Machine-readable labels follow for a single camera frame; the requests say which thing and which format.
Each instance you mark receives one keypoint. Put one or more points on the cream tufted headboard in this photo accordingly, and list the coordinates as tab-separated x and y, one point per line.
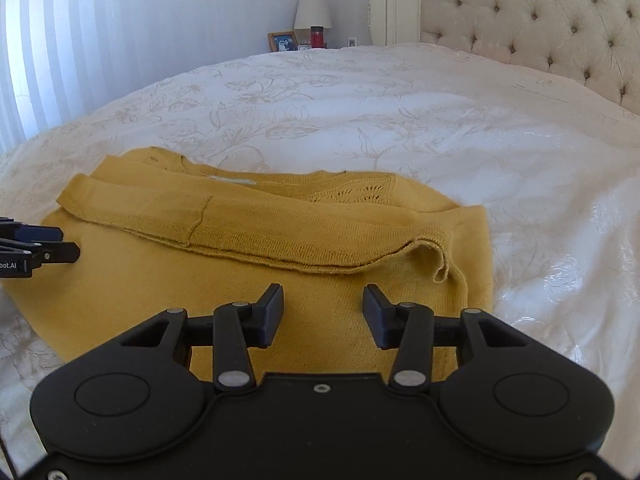
593	42

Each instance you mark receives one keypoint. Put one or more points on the wooden picture frame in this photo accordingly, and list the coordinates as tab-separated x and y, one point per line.
283	41

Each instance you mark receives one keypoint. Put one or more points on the white floral bedspread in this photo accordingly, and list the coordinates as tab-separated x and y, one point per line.
554	164

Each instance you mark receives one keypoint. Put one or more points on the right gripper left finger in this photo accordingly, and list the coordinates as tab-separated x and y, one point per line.
236	328

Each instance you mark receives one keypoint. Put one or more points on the white table lamp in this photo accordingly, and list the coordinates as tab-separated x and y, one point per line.
312	13

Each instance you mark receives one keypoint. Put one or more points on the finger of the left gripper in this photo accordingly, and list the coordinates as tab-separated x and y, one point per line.
48	252
11	229

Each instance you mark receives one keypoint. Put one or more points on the mustard yellow knit sweater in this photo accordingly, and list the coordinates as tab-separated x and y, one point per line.
156	231

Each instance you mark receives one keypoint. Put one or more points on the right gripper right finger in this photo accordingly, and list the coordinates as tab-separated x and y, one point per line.
406	327

